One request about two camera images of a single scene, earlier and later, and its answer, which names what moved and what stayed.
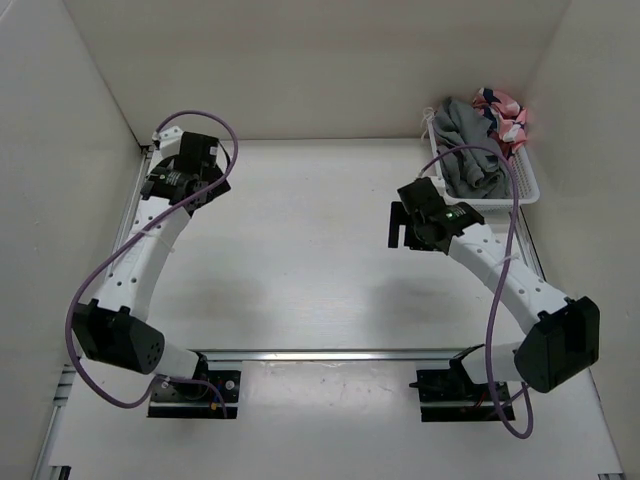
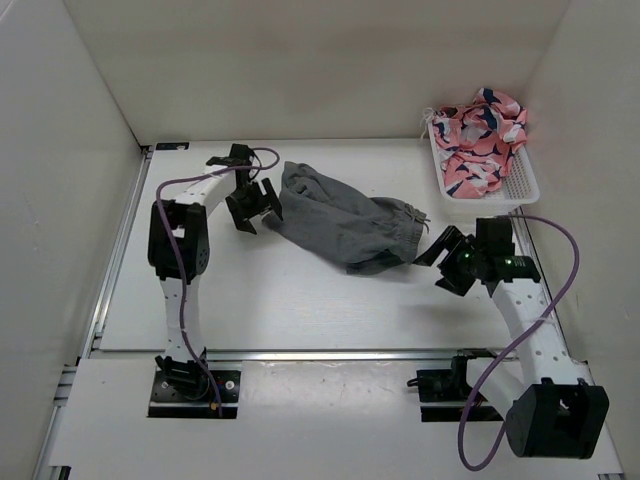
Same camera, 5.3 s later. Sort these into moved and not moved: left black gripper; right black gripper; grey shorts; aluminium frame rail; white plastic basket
Moved: grey shorts; right black gripper; left black gripper
Not moved: aluminium frame rail; white plastic basket
